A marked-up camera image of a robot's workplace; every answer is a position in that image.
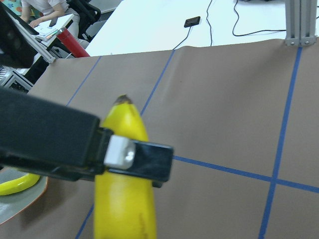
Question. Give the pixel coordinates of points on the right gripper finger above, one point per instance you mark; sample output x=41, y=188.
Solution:
x=50, y=139

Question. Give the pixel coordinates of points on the plain yellow banana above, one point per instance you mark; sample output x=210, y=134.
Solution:
x=18, y=185

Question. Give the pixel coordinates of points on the yellow banana with brown tip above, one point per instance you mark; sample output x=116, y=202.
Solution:
x=124, y=206

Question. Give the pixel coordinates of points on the grey square plate orange rim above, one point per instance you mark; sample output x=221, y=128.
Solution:
x=13, y=204

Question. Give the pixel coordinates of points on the red cylinder bottle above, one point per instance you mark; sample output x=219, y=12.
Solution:
x=68, y=40

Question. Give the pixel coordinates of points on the seated person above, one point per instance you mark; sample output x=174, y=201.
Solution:
x=49, y=8

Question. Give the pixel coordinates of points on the small black phone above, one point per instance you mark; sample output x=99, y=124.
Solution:
x=192, y=22

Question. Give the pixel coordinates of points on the grey aluminium frame post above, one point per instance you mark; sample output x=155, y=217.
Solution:
x=301, y=18

